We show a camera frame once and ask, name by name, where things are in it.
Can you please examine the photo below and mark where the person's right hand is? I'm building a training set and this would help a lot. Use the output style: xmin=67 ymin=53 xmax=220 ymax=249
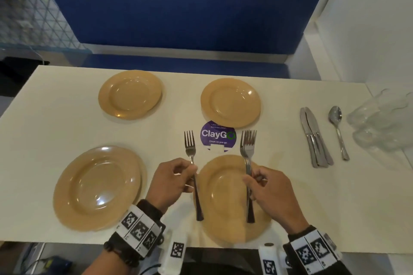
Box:
xmin=243 ymin=166 xmax=309 ymax=235

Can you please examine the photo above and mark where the person's left hand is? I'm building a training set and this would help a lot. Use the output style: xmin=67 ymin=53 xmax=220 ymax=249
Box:
xmin=145 ymin=158 xmax=198 ymax=215

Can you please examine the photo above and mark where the silver fork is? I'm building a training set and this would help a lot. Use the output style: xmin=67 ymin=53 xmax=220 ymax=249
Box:
xmin=240 ymin=130 xmax=256 ymax=224
xmin=248 ymin=130 xmax=258 ymax=156
xmin=184 ymin=130 xmax=205 ymax=222

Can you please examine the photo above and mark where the person's left forearm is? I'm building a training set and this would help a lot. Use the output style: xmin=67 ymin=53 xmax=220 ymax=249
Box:
xmin=81 ymin=247 xmax=142 ymax=275

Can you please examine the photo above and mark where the tan plate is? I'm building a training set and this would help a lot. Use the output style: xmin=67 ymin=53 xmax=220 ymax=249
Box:
xmin=53 ymin=146 xmax=142 ymax=232
xmin=137 ymin=154 xmax=148 ymax=201
xmin=98 ymin=70 xmax=163 ymax=121
xmin=193 ymin=154 xmax=273 ymax=244
xmin=200 ymin=78 xmax=261 ymax=129

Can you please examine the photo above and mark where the purple round sticker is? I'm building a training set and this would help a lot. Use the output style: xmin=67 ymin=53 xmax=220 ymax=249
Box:
xmin=200 ymin=120 xmax=237 ymax=150

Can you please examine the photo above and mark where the marker-printed left wrist band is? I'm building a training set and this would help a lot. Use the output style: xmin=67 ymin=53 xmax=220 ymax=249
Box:
xmin=116 ymin=200 xmax=166 ymax=259

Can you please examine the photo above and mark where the marker-printed wrist band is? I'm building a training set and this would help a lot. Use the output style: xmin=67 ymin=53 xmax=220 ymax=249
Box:
xmin=116 ymin=200 xmax=166 ymax=259
xmin=283 ymin=225 xmax=343 ymax=275

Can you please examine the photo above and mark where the silver table knife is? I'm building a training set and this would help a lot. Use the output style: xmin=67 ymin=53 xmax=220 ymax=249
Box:
xmin=314 ymin=130 xmax=334 ymax=166
xmin=300 ymin=107 xmax=319 ymax=168
xmin=305 ymin=107 xmax=328 ymax=168

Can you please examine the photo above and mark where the marker-printed right wrist band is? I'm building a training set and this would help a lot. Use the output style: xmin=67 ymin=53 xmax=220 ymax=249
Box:
xmin=283 ymin=225 xmax=343 ymax=275

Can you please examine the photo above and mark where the blue bench seat cushion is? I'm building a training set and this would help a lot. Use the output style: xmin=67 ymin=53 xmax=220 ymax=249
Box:
xmin=82 ymin=53 xmax=290 ymax=78

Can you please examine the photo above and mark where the silver spoon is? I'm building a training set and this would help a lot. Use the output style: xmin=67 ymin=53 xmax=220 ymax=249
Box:
xmin=328 ymin=105 xmax=350 ymax=161

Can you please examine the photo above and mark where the clear drinking glass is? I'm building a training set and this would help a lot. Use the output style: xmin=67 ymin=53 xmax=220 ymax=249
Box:
xmin=347 ymin=89 xmax=413 ymax=130
xmin=352 ymin=125 xmax=413 ymax=157

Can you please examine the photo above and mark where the blue device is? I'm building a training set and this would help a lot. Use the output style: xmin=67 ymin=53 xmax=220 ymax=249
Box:
xmin=40 ymin=255 xmax=73 ymax=275

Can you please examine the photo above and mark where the blue bench backrest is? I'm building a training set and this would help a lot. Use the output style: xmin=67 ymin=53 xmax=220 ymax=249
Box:
xmin=38 ymin=0 xmax=325 ymax=56

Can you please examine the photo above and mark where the blue lattice partition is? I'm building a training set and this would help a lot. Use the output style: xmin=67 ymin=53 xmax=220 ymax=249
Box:
xmin=0 ymin=0 xmax=89 ymax=51

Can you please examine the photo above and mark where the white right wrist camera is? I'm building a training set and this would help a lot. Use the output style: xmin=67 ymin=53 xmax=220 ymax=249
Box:
xmin=258 ymin=243 xmax=288 ymax=275

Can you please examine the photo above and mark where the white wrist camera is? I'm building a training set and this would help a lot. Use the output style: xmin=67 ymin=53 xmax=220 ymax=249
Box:
xmin=258 ymin=243 xmax=288 ymax=275
xmin=160 ymin=231 xmax=188 ymax=275

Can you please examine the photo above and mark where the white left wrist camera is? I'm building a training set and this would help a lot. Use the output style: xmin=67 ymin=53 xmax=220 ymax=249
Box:
xmin=160 ymin=231 xmax=188 ymax=275

